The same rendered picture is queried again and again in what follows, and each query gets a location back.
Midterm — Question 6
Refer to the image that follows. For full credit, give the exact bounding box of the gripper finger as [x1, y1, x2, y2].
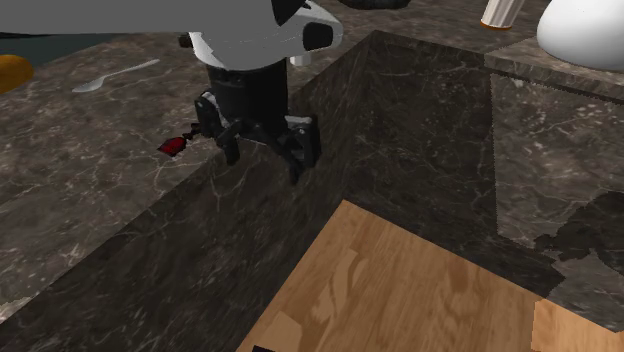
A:
[193, 91, 243, 167]
[242, 114, 323, 187]

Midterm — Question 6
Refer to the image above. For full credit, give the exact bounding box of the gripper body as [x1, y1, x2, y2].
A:
[204, 58, 290, 141]

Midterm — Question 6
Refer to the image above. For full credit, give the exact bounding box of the small red object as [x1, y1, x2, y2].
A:
[156, 124, 202, 159]

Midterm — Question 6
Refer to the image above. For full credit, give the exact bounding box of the orange round object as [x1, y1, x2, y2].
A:
[0, 53, 36, 95]

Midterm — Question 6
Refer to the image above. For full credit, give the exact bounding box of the large white round object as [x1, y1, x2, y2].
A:
[536, 0, 624, 73]

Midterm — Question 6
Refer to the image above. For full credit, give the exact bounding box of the black round object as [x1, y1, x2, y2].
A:
[336, 0, 412, 11]

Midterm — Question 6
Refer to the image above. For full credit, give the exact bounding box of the silver spoon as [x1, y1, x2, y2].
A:
[71, 58, 162, 94]

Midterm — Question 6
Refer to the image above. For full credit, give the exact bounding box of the white ribbed cup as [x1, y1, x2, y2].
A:
[479, 0, 527, 31]

